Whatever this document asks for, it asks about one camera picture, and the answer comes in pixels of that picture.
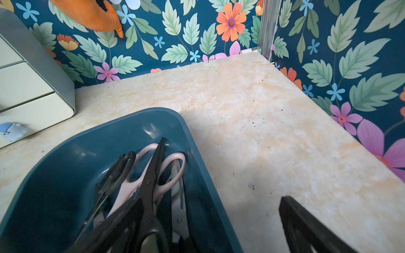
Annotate teal storage box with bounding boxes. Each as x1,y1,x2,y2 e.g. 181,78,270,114
1,108,242,253

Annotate white mini drawer cabinet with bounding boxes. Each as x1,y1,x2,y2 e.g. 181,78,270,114
1,8,76,147

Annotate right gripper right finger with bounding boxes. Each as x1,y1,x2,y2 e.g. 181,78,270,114
278,196,356,253

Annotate all black scissors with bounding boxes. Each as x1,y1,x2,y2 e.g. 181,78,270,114
131,138,169,253

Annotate grey handled steel scissors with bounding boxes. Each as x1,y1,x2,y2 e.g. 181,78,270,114
171,176,198,253

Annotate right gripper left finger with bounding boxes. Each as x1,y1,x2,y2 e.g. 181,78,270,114
66,197,144,253

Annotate black handled scissors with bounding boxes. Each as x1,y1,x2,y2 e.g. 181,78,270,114
75,151,136,243

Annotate orange plush toy hanging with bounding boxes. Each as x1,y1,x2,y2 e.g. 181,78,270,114
51,0,124,39

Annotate pink kitchen scissors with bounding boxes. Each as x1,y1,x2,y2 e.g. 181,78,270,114
107,152,186,217

